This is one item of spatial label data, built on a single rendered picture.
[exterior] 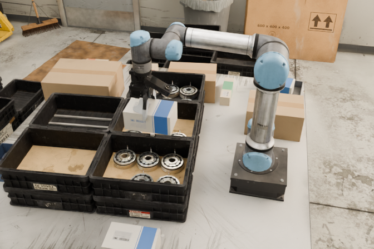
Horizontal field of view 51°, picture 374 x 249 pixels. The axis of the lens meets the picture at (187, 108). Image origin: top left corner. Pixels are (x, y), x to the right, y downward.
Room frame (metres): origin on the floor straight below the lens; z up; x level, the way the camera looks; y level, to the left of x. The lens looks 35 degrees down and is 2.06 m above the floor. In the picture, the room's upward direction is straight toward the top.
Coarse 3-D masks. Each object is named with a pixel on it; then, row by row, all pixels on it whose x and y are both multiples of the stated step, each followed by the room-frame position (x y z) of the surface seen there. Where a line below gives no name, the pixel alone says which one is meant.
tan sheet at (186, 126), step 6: (180, 120) 1.65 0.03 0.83; (186, 120) 1.65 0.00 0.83; (192, 120) 1.65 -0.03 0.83; (174, 126) 1.60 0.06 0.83; (180, 126) 1.60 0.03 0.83; (186, 126) 1.60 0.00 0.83; (192, 126) 1.60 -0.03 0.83; (144, 132) 1.55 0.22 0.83; (174, 132) 1.55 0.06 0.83; (180, 132) 1.55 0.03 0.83; (186, 132) 1.55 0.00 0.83; (192, 132) 1.55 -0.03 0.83
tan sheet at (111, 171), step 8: (112, 160) 1.35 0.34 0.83; (136, 160) 1.35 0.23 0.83; (160, 160) 1.34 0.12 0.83; (184, 160) 1.34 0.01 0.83; (112, 168) 1.29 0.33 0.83; (136, 168) 1.29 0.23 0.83; (160, 168) 1.29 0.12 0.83; (184, 168) 1.29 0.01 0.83; (104, 176) 1.24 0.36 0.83; (112, 176) 1.24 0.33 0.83; (120, 176) 1.24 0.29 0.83; (128, 176) 1.24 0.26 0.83; (152, 176) 1.24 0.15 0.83; (160, 176) 1.24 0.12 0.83; (176, 176) 1.24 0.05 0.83
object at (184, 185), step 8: (128, 136) 1.40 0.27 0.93; (136, 136) 1.40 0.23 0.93; (144, 136) 1.40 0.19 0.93; (104, 144) 1.34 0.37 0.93; (192, 144) 1.34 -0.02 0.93; (192, 152) 1.29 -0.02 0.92; (96, 160) 1.24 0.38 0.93; (96, 176) 1.14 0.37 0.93; (184, 176) 1.14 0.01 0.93; (112, 184) 1.12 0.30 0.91; (120, 184) 1.11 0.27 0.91; (128, 184) 1.11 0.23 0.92; (136, 184) 1.11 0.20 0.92; (144, 184) 1.10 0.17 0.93; (152, 184) 1.10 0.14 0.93; (160, 184) 1.10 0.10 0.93; (168, 184) 1.10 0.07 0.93; (176, 184) 1.10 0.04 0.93; (184, 184) 1.10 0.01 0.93
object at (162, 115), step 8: (128, 104) 1.36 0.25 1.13; (136, 104) 1.36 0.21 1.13; (152, 104) 1.36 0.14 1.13; (160, 104) 1.36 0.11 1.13; (168, 104) 1.36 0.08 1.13; (176, 104) 1.37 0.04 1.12; (128, 112) 1.30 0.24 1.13; (136, 112) 1.30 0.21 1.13; (152, 112) 1.30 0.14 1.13; (160, 112) 1.30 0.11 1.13; (168, 112) 1.30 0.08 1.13; (176, 112) 1.37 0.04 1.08; (128, 120) 1.30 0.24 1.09; (136, 120) 1.29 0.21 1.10; (152, 120) 1.28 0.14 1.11; (160, 120) 1.27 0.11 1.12; (168, 120) 1.26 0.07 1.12; (176, 120) 1.36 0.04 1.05; (128, 128) 1.30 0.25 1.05; (136, 128) 1.29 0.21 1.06; (144, 128) 1.29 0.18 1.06; (152, 128) 1.28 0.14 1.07; (160, 128) 1.27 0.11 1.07; (168, 128) 1.26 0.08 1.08
